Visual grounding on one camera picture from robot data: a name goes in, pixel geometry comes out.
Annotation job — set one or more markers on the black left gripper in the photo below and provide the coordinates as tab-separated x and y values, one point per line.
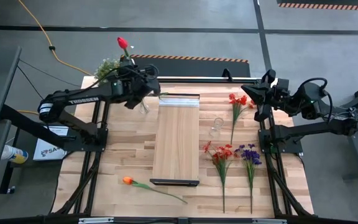
135	85

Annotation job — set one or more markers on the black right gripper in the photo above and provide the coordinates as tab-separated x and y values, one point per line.
275	93

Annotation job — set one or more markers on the red artificial tulip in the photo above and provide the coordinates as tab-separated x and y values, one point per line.
122	43

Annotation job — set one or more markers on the small red flower bunch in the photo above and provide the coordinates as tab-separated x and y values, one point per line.
237	101

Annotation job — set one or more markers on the purple flower bunch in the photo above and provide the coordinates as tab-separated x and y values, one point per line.
250	155

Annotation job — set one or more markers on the large red flower bunch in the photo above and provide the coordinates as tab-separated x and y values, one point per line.
221	154

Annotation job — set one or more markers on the orange artificial tulip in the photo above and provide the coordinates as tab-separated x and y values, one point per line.
127	180

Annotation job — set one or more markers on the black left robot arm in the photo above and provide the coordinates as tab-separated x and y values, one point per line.
82	100

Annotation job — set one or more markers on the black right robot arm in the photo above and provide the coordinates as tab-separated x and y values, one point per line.
322	127

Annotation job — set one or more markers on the potted plant white blossoms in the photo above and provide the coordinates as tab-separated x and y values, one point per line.
106	70

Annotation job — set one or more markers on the black clamp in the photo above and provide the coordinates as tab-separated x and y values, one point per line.
227	76

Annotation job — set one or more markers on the clear glass vase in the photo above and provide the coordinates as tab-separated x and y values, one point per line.
216	127
144	109

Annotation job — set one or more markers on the black hazard-striped floor mat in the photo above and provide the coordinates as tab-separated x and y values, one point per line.
322	6
191	68

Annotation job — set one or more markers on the wooden conveyor board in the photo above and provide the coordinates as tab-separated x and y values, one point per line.
176	140

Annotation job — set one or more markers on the grey metal stand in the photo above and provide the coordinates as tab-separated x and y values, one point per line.
357	149

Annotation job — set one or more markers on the white printed box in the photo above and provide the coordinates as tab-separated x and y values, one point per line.
47	152

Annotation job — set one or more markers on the white yellow spray bottle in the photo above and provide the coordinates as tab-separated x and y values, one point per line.
14	154

